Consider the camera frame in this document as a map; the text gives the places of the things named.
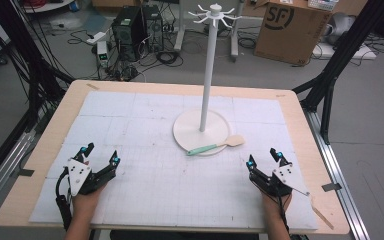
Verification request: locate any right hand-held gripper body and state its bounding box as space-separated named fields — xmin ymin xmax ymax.
xmin=249 ymin=162 xmax=310 ymax=198

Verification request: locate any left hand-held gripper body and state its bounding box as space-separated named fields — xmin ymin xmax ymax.
xmin=65 ymin=157 xmax=115 ymax=198

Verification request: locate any wooden spatula with green handle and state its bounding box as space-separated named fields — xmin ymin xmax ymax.
xmin=186 ymin=134 xmax=246 ymax=157

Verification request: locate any white hook stand rack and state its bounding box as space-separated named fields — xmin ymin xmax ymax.
xmin=172 ymin=3 xmax=243 ymax=157

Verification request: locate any person's right hand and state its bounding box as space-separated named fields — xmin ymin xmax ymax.
xmin=261 ymin=191 xmax=294 ymax=219

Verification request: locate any person's left hand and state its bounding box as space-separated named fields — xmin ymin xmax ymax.
xmin=71 ymin=185 xmax=106 ymax=218

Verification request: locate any white grid mat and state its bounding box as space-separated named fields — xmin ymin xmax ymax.
xmin=28 ymin=90 xmax=320 ymax=232

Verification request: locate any thin wooden stick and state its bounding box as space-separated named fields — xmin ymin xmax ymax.
xmin=309 ymin=195 xmax=335 ymax=231

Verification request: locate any white power supply unit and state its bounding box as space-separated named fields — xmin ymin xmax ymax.
xmin=96 ymin=40 xmax=110 ymax=68

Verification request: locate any white power strip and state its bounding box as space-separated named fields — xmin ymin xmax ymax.
xmin=86 ymin=31 xmax=107 ymax=46

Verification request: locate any white foam board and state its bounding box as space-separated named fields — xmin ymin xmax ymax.
xmin=311 ymin=42 xmax=378 ymax=62

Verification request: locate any brown cardboard box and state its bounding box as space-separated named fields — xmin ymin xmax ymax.
xmin=253 ymin=0 xmax=337 ymax=66

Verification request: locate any large black computer tower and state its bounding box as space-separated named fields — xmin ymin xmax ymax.
xmin=111 ymin=5 xmax=148 ymax=63

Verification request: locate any white stand leg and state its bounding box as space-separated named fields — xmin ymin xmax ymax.
xmin=229 ymin=0 xmax=245 ymax=63
xmin=173 ymin=0 xmax=186 ymax=53

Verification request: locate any narrow black computer tower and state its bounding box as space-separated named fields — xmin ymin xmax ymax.
xmin=142 ymin=4 xmax=165 ymax=53

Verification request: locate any grey bag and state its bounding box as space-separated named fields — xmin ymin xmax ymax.
xmin=322 ymin=12 xmax=357 ymax=46

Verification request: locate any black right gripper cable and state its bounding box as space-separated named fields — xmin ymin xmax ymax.
xmin=278 ymin=194 xmax=291 ymax=234

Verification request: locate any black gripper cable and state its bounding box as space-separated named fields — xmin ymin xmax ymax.
xmin=278 ymin=194 xmax=291 ymax=234
xmin=55 ymin=166 xmax=74 ymax=232

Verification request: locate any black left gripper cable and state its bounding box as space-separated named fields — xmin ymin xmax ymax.
xmin=55 ymin=166 xmax=74 ymax=232

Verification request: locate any aluminium rail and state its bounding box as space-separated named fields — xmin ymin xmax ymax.
xmin=0 ymin=129 xmax=37 ymax=218
xmin=303 ymin=109 xmax=372 ymax=240

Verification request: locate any black metal frame with cables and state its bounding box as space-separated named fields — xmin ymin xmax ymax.
xmin=0 ymin=0 xmax=76 ymax=135

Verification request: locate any coiled black cable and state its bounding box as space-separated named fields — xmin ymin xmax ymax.
xmin=155 ymin=49 xmax=185 ymax=68

